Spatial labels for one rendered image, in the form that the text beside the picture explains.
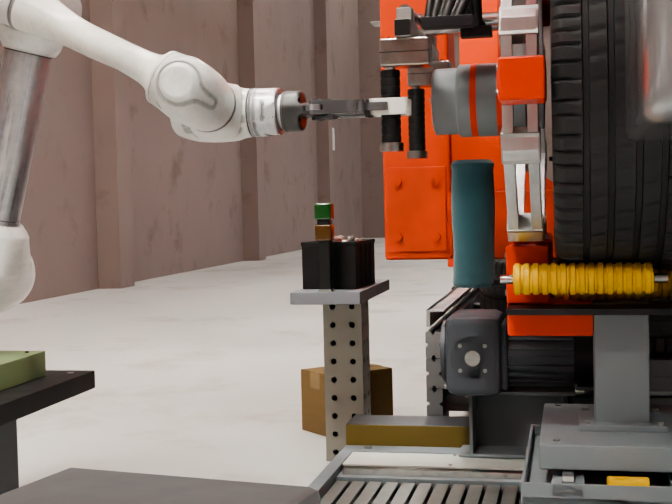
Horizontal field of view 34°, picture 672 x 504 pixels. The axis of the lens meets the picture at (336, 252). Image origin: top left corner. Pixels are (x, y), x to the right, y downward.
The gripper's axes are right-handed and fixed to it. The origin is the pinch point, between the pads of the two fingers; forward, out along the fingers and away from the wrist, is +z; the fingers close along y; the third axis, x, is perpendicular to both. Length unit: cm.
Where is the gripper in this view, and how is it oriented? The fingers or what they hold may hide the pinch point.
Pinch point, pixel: (391, 107)
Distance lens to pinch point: 199.4
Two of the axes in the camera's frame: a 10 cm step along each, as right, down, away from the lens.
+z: 9.8, -0.1, -2.1
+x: -0.2, -10.0, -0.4
